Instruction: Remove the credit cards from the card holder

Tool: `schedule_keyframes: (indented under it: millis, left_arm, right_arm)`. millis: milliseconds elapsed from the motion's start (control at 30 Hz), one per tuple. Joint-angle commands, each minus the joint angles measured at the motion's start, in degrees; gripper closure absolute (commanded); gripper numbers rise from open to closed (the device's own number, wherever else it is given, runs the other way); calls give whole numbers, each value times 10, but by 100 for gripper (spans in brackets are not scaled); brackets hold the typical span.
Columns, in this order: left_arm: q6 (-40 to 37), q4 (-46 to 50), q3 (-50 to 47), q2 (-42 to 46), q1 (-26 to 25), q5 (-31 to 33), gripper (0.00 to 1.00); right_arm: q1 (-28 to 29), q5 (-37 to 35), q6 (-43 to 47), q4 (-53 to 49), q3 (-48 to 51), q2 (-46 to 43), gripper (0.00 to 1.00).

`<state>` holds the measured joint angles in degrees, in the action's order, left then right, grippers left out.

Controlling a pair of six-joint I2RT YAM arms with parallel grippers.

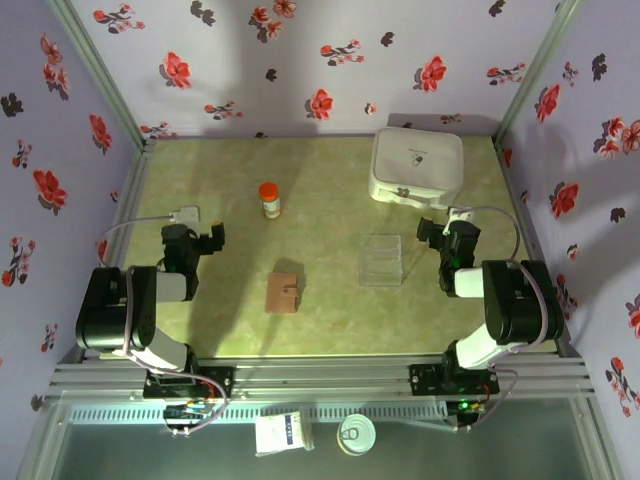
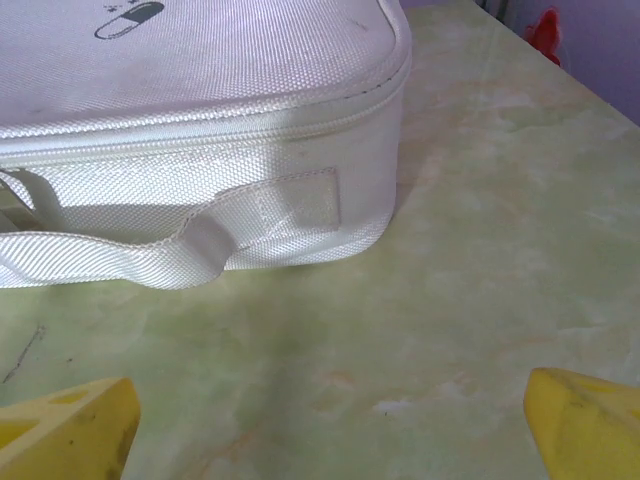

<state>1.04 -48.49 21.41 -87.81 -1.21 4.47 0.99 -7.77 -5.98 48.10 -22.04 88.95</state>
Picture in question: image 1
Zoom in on white slotted cable duct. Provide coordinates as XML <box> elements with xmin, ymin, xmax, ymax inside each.
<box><xmin>67</xmin><ymin>405</ymin><xmax>449</xmax><ymax>425</ymax></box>

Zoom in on aluminium side rail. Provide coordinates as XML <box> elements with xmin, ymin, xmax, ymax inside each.
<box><xmin>492</xmin><ymin>137</ymin><xmax>584</xmax><ymax>359</ymax></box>
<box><xmin>59</xmin><ymin>139</ymin><xmax>157</xmax><ymax>364</ymax></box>

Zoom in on aluminium frame rail wide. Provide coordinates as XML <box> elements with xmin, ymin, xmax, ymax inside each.
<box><xmin>44</xmin><ymin>353</ymin><xmax>596</xmax><ymax>402</ymax></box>

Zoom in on white plastic container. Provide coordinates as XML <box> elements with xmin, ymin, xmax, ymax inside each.
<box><xmin>368</xmin><ymin>126</ymin><xmax>465</xmax><ymax>210</ymax></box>

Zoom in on white paper box blue stripe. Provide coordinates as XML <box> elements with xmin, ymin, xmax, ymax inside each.
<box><xmin>253</xmin><ymin>410</ymin><xmax>316</xmax><ymax>457</ymax></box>

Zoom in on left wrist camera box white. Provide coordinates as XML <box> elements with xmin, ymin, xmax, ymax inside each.
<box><xmin>171</xmin><ymin>205</ymin><xmax>202</xmax><ymax>225</ymax></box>

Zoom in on pill bottle orange cap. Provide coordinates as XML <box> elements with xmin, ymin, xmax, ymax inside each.
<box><xmin>257</xmin><ymin>181</ymin><xmax>283</xmax><ymax>220</ymax></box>

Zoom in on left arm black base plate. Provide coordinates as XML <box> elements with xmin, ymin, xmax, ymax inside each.
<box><xmin>143</xmin><ymin>366</ymin><xmax>236</xmax><ymax>400</ymax></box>

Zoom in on brown leather card holder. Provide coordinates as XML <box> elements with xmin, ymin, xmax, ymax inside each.
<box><xmin>264</xmin><ymin>271</ymin><xmax>300</xmax><ymax>315</ymax></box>

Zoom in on round tin can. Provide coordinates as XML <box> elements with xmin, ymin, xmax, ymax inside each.
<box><xmin>336</xmin><ymin>413</ymin><xmax>377</xmax><ymax>456</ymax></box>

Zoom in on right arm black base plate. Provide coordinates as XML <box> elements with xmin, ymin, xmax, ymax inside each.
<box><xmin>408</xmin><ymin>363</ymin><xmax>501</xmax><ymax>397</ymax></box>

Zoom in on aluminium corner post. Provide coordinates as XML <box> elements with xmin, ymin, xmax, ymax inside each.
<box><xmin>494</xmin><ymin>0</ymin><xmax>586</xmax><ymax>144</ymax></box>
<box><xmin>47</xmin><ymin>0</ymin><xmax>156</xmax><ymax>151</ymax></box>

